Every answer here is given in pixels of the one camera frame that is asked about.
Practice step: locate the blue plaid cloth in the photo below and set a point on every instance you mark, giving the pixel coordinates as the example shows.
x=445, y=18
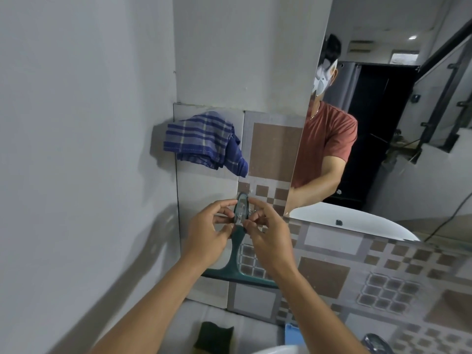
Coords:
x=206, y=140

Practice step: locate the blue plastic container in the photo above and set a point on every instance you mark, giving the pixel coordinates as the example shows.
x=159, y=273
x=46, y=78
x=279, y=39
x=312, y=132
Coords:
x=292, y=335

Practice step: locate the person's right thumb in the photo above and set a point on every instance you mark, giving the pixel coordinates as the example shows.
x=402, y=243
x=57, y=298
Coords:
x=253, y=228

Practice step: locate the chrome faucet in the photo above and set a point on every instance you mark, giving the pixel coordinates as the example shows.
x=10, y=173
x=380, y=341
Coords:
x=377, y=344

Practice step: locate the person's left hand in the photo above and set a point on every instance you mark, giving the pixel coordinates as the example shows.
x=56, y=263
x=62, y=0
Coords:
x=204, y=232

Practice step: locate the clear plastic wall hook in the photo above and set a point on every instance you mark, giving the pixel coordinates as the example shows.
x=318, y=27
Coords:
x=242, y=207

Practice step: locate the person's right forearm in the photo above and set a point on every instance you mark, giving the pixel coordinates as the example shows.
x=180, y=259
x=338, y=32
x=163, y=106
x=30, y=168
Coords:
x=317, y=313

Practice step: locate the green window squeegee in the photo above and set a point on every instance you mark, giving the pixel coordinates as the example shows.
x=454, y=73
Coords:
x=236, y=254

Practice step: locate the person's left thumb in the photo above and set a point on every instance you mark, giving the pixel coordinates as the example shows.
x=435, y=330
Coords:
x=225, y=232

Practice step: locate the person's right hand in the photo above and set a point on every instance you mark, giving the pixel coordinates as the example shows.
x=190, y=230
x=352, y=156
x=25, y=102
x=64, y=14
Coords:
x=273, y=243

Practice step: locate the frameless wall mirror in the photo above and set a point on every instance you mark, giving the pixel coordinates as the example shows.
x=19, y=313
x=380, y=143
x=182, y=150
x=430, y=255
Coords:
x=387, y=125

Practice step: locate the person's left forearm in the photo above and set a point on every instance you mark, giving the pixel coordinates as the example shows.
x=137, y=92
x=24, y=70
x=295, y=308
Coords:
x=147, y=309

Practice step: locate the green scrubbing sponge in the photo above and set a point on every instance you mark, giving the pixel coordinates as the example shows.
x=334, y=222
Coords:
x=214, y=339

